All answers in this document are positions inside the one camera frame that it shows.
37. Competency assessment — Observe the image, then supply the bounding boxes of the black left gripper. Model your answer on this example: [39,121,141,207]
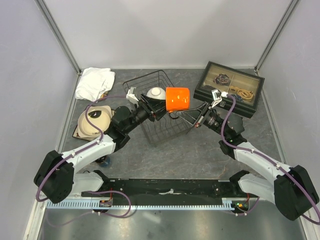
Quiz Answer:
[124,93,172,134]

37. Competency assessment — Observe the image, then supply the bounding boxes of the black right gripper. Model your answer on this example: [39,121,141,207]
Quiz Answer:
[176,101,228,138]

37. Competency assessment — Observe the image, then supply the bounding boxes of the white ceramic bowl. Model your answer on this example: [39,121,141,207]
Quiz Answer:
[146,87,166,100]

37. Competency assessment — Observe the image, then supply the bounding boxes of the orange plastic mug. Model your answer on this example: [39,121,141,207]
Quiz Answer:
[165,87,190,112]

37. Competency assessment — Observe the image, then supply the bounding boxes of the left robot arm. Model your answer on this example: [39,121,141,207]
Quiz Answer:
[33,94,167,204]

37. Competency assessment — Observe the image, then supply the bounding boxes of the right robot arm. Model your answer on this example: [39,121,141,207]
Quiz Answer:
[177,103,320,221]

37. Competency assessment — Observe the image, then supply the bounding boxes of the black glass-lid jewelry box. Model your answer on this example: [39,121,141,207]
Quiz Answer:
[193,61,265,119]

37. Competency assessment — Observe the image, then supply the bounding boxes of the white crumpled cloth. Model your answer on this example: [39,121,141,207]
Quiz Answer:
[75,67,116,102]

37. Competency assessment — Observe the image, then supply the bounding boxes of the small dark blue cup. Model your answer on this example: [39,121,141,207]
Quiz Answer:
[96,156,111,168]

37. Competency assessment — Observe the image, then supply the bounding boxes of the square floral plate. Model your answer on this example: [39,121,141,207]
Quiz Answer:
[72,104,114,141]

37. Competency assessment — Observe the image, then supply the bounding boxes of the black wire dish rack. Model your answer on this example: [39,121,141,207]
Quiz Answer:
[122,70,192,146]

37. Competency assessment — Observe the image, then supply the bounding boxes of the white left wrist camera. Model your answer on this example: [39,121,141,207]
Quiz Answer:
[126,87,139,105]

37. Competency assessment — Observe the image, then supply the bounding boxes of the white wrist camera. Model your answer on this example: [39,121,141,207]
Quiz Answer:
[211,89,228,108]
[126,87,139,105]

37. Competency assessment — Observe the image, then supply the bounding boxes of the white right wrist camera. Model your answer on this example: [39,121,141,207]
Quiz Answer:
[211,89,228,108]

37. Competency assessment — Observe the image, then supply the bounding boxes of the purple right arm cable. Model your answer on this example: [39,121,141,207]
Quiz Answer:
[220,91,320,224]

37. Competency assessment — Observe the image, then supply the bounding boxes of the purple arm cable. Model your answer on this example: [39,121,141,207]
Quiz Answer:
[220,91,320,224]
[36,94,128,202]

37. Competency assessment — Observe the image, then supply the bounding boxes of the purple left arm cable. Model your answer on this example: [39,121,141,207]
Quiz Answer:
[36,94,128,202]

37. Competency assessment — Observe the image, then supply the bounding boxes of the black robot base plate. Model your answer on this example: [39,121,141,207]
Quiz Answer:
[99,178,247,205]

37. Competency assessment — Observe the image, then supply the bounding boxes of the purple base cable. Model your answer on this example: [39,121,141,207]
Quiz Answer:
[45,189,132,228]

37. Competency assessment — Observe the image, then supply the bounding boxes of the blue slotted cable duct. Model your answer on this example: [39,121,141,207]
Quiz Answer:
[46,198,235,211]

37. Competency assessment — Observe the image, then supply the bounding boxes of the aluminium frame rail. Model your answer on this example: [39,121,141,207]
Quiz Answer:
[35,0,82,76]

